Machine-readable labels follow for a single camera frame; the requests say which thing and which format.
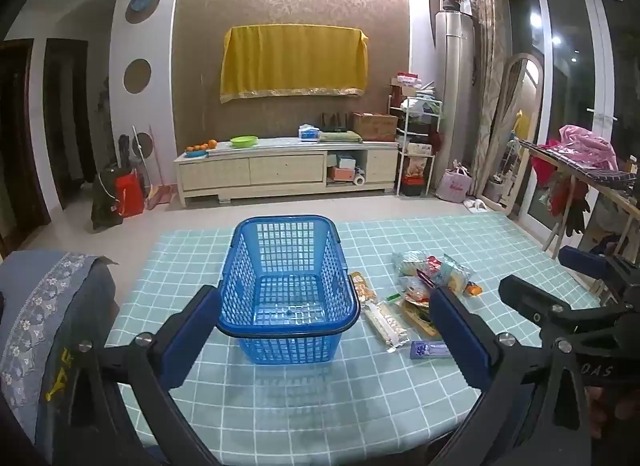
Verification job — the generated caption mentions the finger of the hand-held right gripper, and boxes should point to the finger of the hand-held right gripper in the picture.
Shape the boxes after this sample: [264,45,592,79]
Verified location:
[558,245,639,293]
[499,274,582,335]

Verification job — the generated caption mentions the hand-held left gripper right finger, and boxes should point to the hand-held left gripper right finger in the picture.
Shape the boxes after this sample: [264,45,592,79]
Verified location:
[429,287,597,466]

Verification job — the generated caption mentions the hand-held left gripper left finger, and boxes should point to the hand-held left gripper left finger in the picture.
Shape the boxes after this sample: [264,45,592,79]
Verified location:
[62,285,223,466]

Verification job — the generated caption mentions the purple snack packet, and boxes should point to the purple snack packet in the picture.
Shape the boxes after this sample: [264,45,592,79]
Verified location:
[409,340,449,360]

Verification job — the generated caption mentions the brown green-edged snack packet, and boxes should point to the brown green-edged snack packet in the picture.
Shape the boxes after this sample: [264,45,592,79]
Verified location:
[399,295,442,339]

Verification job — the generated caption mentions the pale yellow snack packet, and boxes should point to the pale yellow snack packet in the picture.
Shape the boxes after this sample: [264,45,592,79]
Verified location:
[439,255,474,293]

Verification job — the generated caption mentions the clear biscuit packet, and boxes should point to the clear biscuit packet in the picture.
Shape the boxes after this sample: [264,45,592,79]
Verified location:
[362,300,409,351]

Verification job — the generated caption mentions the clear round cake packet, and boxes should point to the clear round cake packet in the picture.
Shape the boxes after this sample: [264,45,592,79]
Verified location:
[392,250,432,279]

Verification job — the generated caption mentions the blue plastic basket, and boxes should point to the blue plastic basket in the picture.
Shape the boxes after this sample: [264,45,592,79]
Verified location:
[216,215,362,366]

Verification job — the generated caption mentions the long orange snack packet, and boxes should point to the long orange snack packet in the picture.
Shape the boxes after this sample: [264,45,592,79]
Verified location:
[349,271,377,305]

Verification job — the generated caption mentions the person's right hand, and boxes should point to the person's right hand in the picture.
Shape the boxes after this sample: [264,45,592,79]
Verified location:
[586,386,640,422]

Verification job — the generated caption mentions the dark hanging garment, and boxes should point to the dark hanging garment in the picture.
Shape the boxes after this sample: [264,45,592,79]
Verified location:
[564,195,592,237]

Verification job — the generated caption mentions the wooden clothes rack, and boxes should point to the wooden clothes rack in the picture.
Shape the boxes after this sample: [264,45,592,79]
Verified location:
[517,138,640,259]

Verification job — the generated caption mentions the red hanging clothes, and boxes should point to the red hanging clothes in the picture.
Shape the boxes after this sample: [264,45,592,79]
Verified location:
[530,138,591,219]

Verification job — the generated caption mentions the pink cloth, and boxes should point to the pink cloth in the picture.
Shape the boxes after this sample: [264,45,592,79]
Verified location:
[557,125,618,171]

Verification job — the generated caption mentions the teal checked tablecloth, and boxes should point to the teal checked tablecloth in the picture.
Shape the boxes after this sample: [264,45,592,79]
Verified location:
[102,211,608,466]

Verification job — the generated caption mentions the pink tote bag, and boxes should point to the pink tote bag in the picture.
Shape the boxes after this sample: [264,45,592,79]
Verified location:
[436,161,473,203]

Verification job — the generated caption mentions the pink broom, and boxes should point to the pink broom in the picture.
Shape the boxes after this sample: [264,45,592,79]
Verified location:
[146,123,173,209]

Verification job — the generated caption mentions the grey covered chair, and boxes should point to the grey covered chair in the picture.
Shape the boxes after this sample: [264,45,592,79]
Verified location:
[0,250,121,466]

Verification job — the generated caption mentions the red bag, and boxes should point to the red bag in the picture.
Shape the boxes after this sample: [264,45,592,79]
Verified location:
[115,168,146,218]

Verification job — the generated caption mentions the arched floor mirror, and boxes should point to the arched floor mirror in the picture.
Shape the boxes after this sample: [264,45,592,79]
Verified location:
[482,52,545,211]

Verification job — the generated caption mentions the black bag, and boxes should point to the black bag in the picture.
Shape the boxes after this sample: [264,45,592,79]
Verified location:
[91,163,126,231]

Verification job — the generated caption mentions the glass sliding door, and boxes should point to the glass sliding door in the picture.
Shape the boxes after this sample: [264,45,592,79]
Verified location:
[502,0,640,247]

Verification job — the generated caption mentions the plate of oranges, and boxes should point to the plate of oranges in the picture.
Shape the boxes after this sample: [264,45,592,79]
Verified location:
[184,139,220,158]

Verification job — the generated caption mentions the white shelf rack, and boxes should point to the white shelf rack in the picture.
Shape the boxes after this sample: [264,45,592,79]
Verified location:
[387,83,444,197]

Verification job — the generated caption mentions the cream low cabinet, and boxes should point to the cream low cabinet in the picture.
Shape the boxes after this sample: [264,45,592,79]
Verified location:
[173,137,401,207]

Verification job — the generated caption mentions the standing air conditioner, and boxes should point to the standing air conditioner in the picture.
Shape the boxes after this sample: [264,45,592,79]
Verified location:
[434,10,475,187]

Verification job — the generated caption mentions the patterned curtain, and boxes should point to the patterned curtain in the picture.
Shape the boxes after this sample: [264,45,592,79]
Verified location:
[465,0,511,197]

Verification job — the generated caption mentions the cardboard box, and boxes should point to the cardboard box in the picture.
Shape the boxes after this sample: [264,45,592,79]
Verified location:
[351,112,399,141]

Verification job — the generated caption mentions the green folded cloth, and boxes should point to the green folded cloth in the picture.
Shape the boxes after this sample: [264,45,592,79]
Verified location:
[318,130,364,143]

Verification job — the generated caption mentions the dark wooden door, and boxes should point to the dark wooden door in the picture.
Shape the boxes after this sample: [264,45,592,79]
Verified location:
[42,38,98,211]
[0,40,51,247]

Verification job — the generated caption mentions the yellow fringed cloth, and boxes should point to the yellow fringed cloth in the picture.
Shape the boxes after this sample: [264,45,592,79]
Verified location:
[220,23,370,104]

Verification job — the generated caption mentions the white handled mop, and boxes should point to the white handled mop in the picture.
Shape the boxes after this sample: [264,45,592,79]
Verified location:
[131,126,149,197]

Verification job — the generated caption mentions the blue wall plate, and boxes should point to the blue wall plate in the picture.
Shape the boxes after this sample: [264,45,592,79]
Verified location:
[125,0,161,24]

